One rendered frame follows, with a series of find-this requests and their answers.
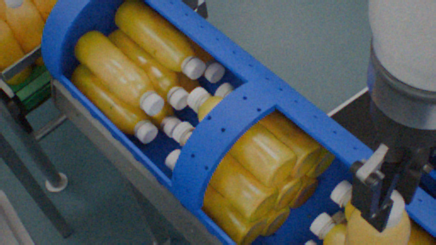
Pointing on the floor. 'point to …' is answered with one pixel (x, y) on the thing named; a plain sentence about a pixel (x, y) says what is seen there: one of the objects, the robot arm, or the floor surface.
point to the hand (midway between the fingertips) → (390, 196)
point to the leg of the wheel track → (152, 219)
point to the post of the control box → (32, 187)
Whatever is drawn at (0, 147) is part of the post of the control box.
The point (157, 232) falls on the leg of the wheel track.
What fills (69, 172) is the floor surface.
